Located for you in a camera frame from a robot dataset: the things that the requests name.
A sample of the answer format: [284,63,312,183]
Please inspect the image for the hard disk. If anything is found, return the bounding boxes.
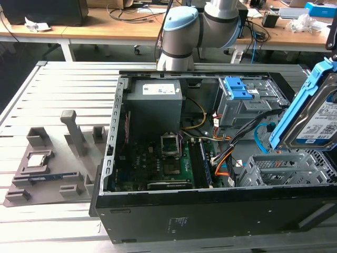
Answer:
[269,56,337,153]

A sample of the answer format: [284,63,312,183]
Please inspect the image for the grey metal disk bay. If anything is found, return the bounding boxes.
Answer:
[235,151,337,187]

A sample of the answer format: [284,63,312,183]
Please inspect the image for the white box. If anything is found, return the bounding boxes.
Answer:
[313,20,337,40]

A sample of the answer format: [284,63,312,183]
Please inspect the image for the blue cardboard box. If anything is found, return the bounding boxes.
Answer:
[304,2,337,18]

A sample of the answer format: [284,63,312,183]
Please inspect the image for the clear plastic bag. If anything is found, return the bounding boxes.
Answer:
[286,13,330,34]

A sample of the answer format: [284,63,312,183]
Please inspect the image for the grey laptop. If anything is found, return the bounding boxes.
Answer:
[278,7,310,20]

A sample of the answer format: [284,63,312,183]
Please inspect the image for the wooden desk with clutter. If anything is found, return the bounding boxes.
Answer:
[235,5,337,53]

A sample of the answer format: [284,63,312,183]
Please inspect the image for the small black box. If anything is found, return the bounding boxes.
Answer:
[262,12,280,28]

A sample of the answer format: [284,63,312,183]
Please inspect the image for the white power strip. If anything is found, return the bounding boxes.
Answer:
[231,49,244,64]

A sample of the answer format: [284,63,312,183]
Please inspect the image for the blue plastic drive latch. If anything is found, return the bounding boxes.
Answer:
[231,89,254,100]
[225,76,248,92]

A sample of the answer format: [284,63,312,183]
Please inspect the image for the grey metal drive cage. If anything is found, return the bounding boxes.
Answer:
[214,77,292,129]

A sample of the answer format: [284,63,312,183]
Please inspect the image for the blue RAM stick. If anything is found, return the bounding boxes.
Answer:
[199,141,213,186]

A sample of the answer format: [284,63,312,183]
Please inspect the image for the black RAM slot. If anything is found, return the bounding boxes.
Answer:
[190,141,205,188]

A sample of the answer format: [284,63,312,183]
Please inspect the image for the metal socket cover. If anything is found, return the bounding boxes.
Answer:
[160,131,182,159]

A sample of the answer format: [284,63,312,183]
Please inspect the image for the grey power supply unit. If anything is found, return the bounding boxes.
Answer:
[123,80,184,132]

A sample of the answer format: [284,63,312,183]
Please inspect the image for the CPU socket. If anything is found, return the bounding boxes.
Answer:
[163,160,182,177]

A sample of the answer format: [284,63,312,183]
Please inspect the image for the black open PC case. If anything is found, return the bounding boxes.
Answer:
[88,64,337,245]

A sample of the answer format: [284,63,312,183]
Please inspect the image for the black graphics card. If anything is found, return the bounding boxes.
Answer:
[146,180,193,190]

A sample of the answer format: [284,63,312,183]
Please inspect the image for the green motherboard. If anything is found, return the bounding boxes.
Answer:
[114,131,214,192]

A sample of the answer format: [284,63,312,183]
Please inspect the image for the long wooden desk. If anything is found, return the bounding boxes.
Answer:
[0,7,169,63]

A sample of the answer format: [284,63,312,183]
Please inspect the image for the large black box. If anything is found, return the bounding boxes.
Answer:
[0,0,89,27]

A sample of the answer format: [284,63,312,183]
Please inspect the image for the crumpled white paper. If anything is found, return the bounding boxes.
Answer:
[24,17,51,33]

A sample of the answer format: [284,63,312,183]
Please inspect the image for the grey parts rack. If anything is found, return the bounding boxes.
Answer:
[2,110,110,208]

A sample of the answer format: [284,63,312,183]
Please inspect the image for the silver CPU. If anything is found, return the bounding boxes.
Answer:
[27,154,48,168]

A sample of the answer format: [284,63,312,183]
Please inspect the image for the blue hanging cable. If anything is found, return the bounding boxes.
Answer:
[250,39,258,64]

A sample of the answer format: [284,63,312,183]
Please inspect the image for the black wire bundle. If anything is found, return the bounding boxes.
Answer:
[210,108,286,167]

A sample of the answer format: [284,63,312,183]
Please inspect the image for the blue wire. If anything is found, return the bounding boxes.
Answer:
[253,122,275,155]

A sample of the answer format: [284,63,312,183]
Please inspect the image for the yellow wire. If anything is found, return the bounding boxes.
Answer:
[183,97,207,130]

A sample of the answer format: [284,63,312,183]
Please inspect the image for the grey mixed wire bundle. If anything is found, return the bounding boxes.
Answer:
[181,130,232,142]

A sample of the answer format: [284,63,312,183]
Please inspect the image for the black arm base cable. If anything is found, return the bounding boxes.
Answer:
[156,0,175,52]

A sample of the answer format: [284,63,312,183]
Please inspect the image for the orange wire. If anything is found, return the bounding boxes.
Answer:
[214,152,233,177]

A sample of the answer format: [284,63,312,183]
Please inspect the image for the black desk cables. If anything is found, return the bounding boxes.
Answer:
[106,4,165,22]

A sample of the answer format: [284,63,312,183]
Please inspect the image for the thin red wire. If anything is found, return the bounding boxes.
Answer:
[125,110,132,144]

